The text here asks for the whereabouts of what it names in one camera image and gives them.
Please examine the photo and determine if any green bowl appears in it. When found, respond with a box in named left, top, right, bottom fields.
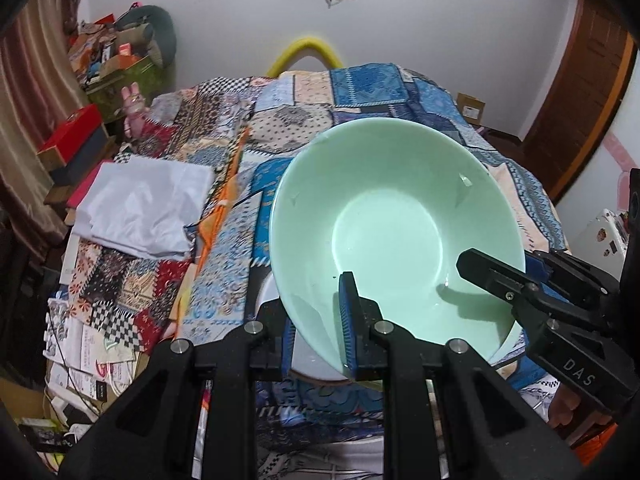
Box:
left=268, top=118, right=525, bottom=375

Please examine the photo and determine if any person right hand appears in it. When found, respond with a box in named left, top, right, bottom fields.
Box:
left=548, top=385, right=612, bottom=446

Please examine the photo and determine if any cardboard box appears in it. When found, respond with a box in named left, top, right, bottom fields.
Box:
left=456, top=92, right=486, bottom=126

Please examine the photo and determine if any white folded cloth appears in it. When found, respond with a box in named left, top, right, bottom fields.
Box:
left=72, top=156, right=215, bottom=260

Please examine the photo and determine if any wooden wardrobe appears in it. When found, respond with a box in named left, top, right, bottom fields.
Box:
left=523, top=0, right=637, bottom=203

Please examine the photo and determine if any red box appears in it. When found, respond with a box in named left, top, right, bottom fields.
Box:
left=37, top=104, right=102, bottom=171

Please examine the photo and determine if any pink rabbit toy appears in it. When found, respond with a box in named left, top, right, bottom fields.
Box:
left=120, top=82, right=149, bottom=140

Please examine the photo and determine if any patchwork tablecloth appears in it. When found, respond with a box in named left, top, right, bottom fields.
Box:
left=60, top=62, right=572, bottom=480

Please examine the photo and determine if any yellow foam arch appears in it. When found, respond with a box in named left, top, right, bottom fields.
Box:
left=265, top=36, right=344, bottom=78

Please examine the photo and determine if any striped brown curtain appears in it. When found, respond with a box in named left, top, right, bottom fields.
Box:
left=1, top=0, right=87, bottom=260

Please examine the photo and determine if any green box with clutter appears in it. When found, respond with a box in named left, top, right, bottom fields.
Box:
left=67, top=21, right=171, bottom=124

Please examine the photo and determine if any grey neck pillow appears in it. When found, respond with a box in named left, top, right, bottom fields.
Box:
left=115, top=6, right=177, bottom=68

